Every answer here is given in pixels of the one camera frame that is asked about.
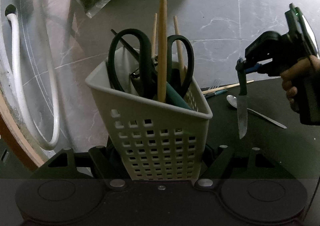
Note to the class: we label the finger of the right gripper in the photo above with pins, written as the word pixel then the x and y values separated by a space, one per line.
pixel 241 65

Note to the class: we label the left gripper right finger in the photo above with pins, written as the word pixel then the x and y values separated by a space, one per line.
pixel 228 162

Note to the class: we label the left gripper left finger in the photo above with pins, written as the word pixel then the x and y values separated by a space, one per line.
pixel 103 163

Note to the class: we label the steel fork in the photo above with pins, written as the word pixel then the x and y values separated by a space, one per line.
pixel 216 84

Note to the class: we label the steel spoon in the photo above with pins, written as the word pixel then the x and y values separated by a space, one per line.
pixel 233 102

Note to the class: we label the white perforated utensil caddy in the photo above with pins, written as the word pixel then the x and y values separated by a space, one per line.
pixel 156 141

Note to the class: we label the wooden chopstick with band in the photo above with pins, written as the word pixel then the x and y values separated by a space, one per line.
pixel 162 50

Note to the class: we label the green handled scissors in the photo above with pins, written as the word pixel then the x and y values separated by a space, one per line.
pixel 148 73

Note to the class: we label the thin green stick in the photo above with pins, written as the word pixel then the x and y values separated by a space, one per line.
pixel 129 48

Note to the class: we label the steel peeler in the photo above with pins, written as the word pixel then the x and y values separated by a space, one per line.
pixel 134 76

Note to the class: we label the person's right hand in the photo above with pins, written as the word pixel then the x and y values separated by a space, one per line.
pixel 301 68

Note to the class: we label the wooden door frame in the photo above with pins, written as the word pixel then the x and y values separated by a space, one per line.
pixel 16 141

